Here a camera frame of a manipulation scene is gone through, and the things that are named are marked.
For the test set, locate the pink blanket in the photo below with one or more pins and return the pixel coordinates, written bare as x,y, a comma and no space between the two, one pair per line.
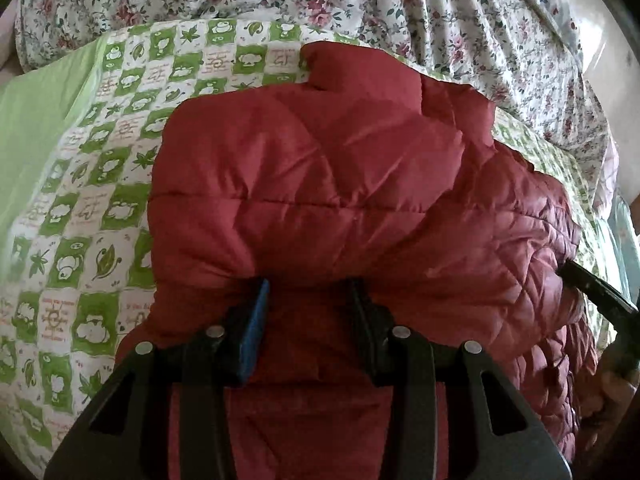
7,45

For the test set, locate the cherry print light blue pillow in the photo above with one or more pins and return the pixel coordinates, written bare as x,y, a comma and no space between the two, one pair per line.
545,5

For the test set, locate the red quilted jacket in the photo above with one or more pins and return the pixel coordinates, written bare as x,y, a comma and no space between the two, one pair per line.
325,185

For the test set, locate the person's right hand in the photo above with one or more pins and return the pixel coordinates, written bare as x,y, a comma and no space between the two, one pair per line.
617,390

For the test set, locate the green checkered bed sheet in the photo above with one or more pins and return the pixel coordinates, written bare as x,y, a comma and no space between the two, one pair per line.
100,170

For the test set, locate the rose floral quilt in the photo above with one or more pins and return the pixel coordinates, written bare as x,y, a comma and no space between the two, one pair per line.
400,10

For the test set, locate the light blue cloth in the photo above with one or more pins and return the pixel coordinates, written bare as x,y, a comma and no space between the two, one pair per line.
625,225

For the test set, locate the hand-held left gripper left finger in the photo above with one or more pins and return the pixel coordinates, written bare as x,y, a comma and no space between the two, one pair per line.
255,330

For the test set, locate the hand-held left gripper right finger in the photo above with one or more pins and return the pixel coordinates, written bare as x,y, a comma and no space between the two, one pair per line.
367,320

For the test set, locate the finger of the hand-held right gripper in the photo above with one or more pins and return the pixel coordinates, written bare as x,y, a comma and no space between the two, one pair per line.
590,285

